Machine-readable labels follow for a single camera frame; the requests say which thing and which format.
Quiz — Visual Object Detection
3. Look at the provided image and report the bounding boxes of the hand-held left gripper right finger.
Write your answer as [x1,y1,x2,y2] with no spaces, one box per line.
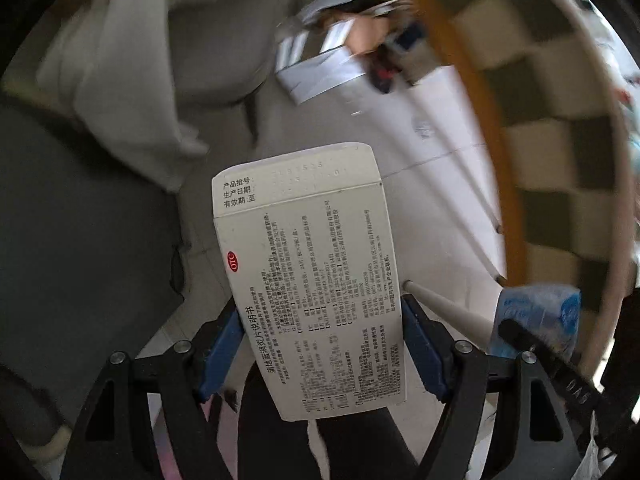
[401,293,585,480]

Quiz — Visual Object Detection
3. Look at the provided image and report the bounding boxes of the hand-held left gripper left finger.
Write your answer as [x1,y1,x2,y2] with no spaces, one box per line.
[60,299,247,480]

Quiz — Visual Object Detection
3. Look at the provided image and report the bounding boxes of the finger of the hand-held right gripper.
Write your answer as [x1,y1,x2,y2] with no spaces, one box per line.
[497,319,563,376]

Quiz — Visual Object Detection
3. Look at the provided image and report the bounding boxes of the light blue plastic packet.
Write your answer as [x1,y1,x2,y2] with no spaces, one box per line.
[492,284,584,361]

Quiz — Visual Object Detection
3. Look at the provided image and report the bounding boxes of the white printed medicine box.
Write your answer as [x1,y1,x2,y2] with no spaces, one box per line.
[211,142,409,422]

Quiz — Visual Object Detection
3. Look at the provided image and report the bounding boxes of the white table leg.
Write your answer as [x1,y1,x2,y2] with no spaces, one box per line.
[403,280,502,357]

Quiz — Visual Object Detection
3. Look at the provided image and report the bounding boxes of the person's legs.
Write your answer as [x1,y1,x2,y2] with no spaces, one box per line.
[240,355,422,480]

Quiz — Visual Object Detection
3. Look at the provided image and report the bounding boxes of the table with checkered pink cloth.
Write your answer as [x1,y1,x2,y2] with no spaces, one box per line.
[387,0,640,377]

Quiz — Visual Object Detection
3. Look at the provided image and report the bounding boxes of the grey chair with cloth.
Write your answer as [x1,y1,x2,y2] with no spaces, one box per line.
[36,0,212,194]

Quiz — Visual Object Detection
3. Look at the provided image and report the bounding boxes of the white envelope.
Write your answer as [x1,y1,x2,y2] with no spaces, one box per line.
[274,49,372,107]

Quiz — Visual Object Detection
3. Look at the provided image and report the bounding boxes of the grey upholstered chair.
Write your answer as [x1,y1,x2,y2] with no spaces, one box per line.
[165,0,282,111]

